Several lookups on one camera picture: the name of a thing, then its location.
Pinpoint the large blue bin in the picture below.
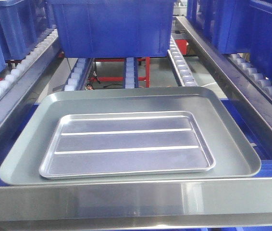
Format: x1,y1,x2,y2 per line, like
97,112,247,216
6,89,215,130
187,0,272,80
50,0,174,58
0,0,51,72

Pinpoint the large blue bin top left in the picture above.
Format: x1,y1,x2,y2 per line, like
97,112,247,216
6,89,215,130
0,0,51,72

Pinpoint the silver metal tray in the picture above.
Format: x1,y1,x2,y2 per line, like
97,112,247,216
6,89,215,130
39,111,216,180

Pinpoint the left steel divider rail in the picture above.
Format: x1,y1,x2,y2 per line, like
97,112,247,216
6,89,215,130
0,44,66,173

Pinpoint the large grey plastic tray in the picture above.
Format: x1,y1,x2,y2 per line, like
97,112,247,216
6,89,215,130
0,87,261,185

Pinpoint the large blue bin centre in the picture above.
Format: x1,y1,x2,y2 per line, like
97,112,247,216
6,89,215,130
50,0,174,58

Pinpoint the front steel shelf rail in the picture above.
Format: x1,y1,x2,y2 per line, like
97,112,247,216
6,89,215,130
0,178,272,231

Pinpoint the far left roller track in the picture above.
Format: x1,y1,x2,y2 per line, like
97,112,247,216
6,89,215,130
0,29,58,100

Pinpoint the far right roller track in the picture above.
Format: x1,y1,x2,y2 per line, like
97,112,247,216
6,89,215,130
228,53,272,103

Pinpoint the steel divider rail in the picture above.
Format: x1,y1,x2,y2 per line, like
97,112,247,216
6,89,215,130
174,16,272,144
0,44,66,173

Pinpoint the red metal cart frame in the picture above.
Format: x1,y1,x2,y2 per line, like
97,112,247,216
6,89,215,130
87,39,189,90

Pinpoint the roller track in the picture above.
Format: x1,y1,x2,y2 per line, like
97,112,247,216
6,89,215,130
62,58,95,91
0,29,58,100
167,36,198,87
123,57,139,89
228,53,272,103

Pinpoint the large blue bin top right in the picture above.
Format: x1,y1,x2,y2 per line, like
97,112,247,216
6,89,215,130
187,0,272,80

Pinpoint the middle roller track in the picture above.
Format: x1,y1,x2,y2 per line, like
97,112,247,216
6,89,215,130
123,57,139,89

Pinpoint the right steel divider rail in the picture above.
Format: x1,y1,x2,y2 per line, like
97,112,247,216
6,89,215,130
174,16,272,144

